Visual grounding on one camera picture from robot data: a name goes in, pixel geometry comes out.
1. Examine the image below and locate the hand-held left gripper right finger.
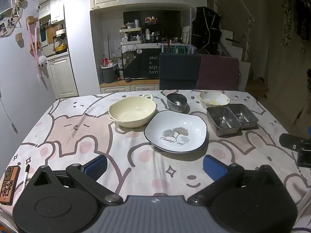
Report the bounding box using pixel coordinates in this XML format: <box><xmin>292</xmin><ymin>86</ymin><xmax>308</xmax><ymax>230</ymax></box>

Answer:
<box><xmin>188</xmin><ymin>155</ymin><xmax>285</xmax><ymax>205</ymax></box>

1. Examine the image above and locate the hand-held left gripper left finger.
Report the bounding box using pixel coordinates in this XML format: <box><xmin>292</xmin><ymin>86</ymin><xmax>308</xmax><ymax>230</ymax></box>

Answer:
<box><xmin>26</xmin><ymin>155</ymin><xmax>123</xmax><ymax>205</ymax></box>

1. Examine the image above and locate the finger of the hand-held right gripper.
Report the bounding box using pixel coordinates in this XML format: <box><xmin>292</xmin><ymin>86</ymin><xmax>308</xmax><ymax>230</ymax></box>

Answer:
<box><xmin>279</xmin><ymin>133</ymin><xmax>304</xmax><ymax>150</ymax></box>

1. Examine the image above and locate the steel rectangular container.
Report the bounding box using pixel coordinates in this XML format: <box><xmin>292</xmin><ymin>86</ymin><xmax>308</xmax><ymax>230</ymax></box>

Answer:
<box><xmin>228</xmin><ymin>103</ymin><xmax>259</xmax><ymax>129</ymax></box>
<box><xmin>206</xmin><ymin>106</ymin><xmax>242</xmax><ymax>136</ymax></box>

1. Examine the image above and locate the white leaf-print plate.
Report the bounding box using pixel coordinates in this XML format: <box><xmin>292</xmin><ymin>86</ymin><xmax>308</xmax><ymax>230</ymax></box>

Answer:
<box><xmin>143</xmin><ymin>110</ymin><xmax>208</xmax><ymax>154</ymax></box>

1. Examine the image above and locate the cream bowl with handles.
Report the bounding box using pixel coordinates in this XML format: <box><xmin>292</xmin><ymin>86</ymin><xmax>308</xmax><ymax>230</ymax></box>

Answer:
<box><xmin>108</xmin><ymin>93</ymin><xmax>157</xmax><ymax>128</ymax></box>

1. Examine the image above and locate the white floral bowl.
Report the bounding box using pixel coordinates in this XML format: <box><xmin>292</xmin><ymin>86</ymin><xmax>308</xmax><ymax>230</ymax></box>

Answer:
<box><xmin>199</xmin><ymin>91</ymin><xmax>230</xmax><ymax>109</ymax></box>

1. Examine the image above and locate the round steel bowl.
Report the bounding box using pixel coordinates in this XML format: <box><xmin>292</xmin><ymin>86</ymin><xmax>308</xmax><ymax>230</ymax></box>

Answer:
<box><xmin>167</xmin><ymin>93</ymin><xmax>188</xmax><ymax>113</ymax></box>

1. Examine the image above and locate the bear-print tablecloth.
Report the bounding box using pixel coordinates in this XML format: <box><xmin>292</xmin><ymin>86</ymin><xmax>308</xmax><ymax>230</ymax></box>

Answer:
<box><xmin>0</xmin><ymin>89</ymin><xmax>311</xmax><ymax>233</ymax></box>

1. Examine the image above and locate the black marker pen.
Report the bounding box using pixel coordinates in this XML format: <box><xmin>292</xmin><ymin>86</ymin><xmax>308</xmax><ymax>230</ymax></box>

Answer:
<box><xmin>21</xmin><ymin>164</ymin><xmax>31</xmax><ymax>193</ymax></box>

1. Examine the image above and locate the low wooden platform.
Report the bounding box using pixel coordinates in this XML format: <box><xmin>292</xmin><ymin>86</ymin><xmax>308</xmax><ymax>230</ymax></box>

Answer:
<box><xmin>100</xmin><ymin>79</ymin><xmax>161</xmax><ymax>94</ymax></box>

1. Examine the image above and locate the phone in orange case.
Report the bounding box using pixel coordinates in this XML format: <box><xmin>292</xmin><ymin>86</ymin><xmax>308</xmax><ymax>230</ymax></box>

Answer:
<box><xmin>0</xmin><ymin>165</ymin><xmax>20</xmax><ymax>205</ymax></box>

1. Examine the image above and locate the grey trash bin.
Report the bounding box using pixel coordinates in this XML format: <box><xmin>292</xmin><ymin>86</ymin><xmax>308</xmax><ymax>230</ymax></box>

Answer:
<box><xmin>101</xmin><ymin>63</ymin><xmax>117</xmax><ymax>83</ymax></box>

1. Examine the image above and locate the maroon chair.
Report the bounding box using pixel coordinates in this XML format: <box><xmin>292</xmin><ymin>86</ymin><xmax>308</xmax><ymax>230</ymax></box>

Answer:
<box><xmin>196</xmin><ymin>55</ymin><xmax>240</xmax><ymax>91</ymax></box>

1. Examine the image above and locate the white lower cabinet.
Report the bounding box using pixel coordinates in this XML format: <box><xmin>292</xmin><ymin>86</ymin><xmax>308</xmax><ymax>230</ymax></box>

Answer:
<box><xmin>46</xmin><ymin>55</ymin><xmax>79</xmax><ymax>97</ymax></box>

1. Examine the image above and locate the dark blue chair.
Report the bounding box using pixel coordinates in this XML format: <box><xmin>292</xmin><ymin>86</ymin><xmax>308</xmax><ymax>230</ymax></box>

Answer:
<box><xmin>159</xmin><ymin>53</ymin><xmax>202</xmax><ymax>91</ymax></box>

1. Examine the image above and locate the black curtain with white lettering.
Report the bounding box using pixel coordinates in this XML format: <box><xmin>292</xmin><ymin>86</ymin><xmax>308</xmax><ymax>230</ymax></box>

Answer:
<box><xmin>121</xmin><ymin>48</ymin><xmax>162</xmax><ymax>79</ymax></box>

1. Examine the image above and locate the green sign plate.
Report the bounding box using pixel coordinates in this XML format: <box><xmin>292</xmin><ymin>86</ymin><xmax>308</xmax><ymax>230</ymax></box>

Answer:
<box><xmin>163</xmin><ymin>45</ymin><xmax>189</xmax><ymax>54</ymax></box>

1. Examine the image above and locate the dark hanging garland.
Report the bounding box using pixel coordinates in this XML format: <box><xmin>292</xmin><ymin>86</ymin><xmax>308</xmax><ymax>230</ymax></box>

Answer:
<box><xmin>280</xmin><ymin>0</ymin><xmax>311</xmax><ymax>51</ymax></box>

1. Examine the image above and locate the white shelf rack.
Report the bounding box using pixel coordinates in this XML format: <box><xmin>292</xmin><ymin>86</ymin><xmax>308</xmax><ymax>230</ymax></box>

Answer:
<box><xmin>120</xmin><ymin>27</ymin><xmax>142</xmax><ymax>45</ymax></box>

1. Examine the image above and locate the black jacket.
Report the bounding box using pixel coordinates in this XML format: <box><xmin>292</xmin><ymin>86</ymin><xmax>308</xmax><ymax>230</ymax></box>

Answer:
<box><xmin>191</xmin><ymin>7</ymin><xmax>222</xmax><ymax>55</ymax></box>

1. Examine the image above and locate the pink ribbon wall decoration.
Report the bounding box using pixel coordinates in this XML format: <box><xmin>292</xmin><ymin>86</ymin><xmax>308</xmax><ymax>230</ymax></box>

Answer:
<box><xmin>27</xmin><ymin>17</ymin><xmax>49</xmax><ymax>90</ymax></box>

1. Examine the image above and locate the wall photo collage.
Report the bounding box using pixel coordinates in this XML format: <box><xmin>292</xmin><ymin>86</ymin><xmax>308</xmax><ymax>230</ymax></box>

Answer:
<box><xmin>0</xmin><ymin>0</ymin><xmax>30</xmax><ymax>38</ymax></box>

